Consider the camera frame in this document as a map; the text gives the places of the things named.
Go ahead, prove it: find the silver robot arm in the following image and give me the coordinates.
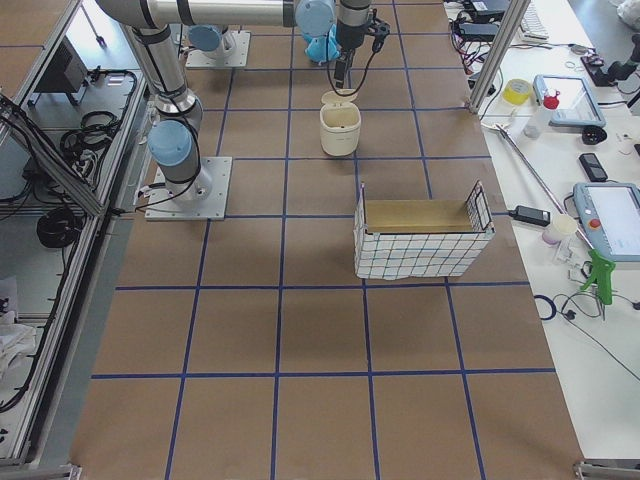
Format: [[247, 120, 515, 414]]
[[188, 24, 236, 58], [97, 1, 390, 119]]

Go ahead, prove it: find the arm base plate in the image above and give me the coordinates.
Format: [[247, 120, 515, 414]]
[[186, 25, 251, 70], [144, 157, 232, 221]]

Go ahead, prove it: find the white trash can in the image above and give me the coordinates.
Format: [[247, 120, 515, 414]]
[[319, 89, 361, 156]]

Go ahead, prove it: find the teach pendant near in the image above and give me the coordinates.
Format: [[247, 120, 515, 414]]
[[573, 182, 639, 262]]

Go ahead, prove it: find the yellow tape roll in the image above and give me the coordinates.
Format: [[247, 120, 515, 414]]
[[502, 78, 532, 106]]

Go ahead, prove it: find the teach pendant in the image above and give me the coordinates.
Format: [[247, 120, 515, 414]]
[[533, 74, 606, 127], [573, 182, 639, 262]]

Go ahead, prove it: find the paper cup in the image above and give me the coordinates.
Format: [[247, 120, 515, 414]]
[[541, 213, 578, 245]]

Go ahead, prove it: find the teach pendant far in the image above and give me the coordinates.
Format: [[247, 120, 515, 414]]
[[533, 74, 606, 127]]

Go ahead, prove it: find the clear bottle red cap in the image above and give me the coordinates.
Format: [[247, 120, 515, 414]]
[[536, 90, 560, 133]]

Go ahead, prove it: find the wire basket with cardboard box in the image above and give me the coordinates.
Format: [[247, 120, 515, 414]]
[[353, 182, 495, 281]]

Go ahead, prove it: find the aluminium frame post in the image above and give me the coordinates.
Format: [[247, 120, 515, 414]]
[[468, 0, 530, 114]]

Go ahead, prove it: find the black power adapter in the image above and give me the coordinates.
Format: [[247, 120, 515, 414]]
[[508, 205, 551, 227]]

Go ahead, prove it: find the blue teddy bear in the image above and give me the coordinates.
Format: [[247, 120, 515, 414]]
[[302, 28, 340, 65]]

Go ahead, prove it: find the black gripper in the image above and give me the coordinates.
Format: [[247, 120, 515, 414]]
[[333, 0, 390, 89]]

